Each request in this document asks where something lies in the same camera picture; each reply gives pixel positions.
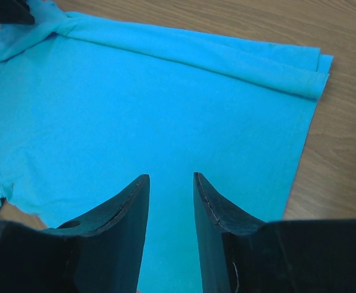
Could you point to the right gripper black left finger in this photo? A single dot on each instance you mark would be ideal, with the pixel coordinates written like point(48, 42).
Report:
point(98, 251)

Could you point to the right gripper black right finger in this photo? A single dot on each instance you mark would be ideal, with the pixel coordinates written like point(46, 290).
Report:
point(240, 253)

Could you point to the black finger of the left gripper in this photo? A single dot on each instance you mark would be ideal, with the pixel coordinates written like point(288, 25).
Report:
point(15, 12)

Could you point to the turquoise t shirt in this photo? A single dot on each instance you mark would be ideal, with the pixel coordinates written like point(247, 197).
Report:
point(87, 104)

